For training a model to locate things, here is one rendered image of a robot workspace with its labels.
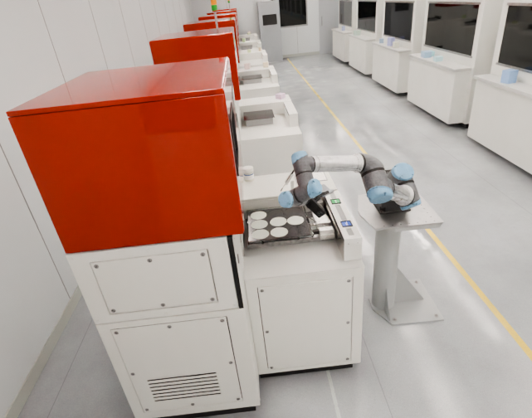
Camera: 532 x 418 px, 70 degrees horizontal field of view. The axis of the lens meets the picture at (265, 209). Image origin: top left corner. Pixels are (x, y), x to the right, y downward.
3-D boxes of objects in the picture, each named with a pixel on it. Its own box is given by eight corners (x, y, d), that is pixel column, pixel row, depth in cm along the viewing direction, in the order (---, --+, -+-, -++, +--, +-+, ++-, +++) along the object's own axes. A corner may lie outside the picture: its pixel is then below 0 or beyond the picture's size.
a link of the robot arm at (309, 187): (309, 168, 163) (289, 178, 169) (315, 192, 160) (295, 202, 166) (319, 172, 169) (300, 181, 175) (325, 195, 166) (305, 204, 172)
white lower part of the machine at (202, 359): (139, 430, 217) (94, 326, 177) (163, 322, 289) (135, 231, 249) (262, 415, 218) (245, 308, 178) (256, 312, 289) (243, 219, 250)
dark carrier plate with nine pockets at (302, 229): (249, 242, 212) (249, 241, 211) (247, 211, 242) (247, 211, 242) (310, 235, 212) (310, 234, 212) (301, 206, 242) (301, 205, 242)
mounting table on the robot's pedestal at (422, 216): (413, 205, 270) (415, 188, 264) (441, 240, 231) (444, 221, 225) (349, 211, 270) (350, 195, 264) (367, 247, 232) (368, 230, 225)
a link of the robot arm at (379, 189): (417, 182, 220) (378, 165, 178) (426, 206, 216) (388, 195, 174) (397, 189, 227) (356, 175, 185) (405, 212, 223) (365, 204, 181)
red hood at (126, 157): (65, 254, 158) (4, 112, 129) (119, 175, 229) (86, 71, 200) (246, 234, 159) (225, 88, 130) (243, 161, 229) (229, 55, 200)
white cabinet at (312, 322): (260, 384, 235) (244, 281, 195) (254, 282, 320) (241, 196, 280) (363, 371, 236) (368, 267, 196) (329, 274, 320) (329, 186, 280)
